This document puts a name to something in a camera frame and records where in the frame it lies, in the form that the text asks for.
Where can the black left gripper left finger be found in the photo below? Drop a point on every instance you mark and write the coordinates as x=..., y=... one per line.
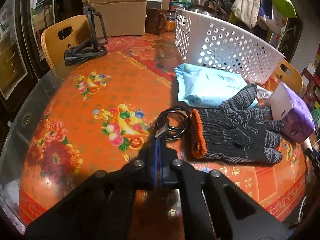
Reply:
x=141, y=173

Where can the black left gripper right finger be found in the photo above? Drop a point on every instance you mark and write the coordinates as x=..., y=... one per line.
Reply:
x=173, y=170

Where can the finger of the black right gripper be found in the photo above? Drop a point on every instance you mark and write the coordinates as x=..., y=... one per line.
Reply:
x=313, y=155

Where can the purple tissue pack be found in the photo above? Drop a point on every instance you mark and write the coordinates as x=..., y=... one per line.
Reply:
x=286, y=105

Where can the dark knitted work glove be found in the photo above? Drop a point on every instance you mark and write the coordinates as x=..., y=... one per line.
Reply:
x=235, y=132

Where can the clear zip plastic bag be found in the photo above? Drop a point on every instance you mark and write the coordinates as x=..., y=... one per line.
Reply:
x=263, y=95

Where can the wooden chair right side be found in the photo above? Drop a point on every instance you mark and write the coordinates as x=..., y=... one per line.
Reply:
x=287, y=74

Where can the wooden chair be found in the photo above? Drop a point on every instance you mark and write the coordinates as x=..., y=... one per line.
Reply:
x=57, y=38
x=287, y=74

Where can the light blue wet wipes pack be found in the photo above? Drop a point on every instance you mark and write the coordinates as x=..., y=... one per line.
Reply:
x=206, y=87

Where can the black folding phone stand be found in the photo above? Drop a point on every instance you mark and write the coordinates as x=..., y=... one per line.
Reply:
x=90, y=48

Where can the white perforated plastic basket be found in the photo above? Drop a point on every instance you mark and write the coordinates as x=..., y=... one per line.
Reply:
x=213, y=43

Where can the lime green hanging bag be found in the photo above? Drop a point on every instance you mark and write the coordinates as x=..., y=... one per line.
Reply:
x=285, y=8

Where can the wooden chair left side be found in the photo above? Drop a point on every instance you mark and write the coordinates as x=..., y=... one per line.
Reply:
x=57, y=38

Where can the orange lidded jar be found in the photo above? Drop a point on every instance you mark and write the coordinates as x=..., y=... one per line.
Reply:
x=171, y=20

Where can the open cardboard box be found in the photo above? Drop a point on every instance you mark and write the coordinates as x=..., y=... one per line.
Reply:
x=121, y=17

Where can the beige canvas tote bag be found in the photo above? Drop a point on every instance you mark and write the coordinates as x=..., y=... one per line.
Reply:
x=246, y=11

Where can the stainless steel kettle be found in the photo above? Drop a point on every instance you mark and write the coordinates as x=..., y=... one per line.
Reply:
x=212, y=8

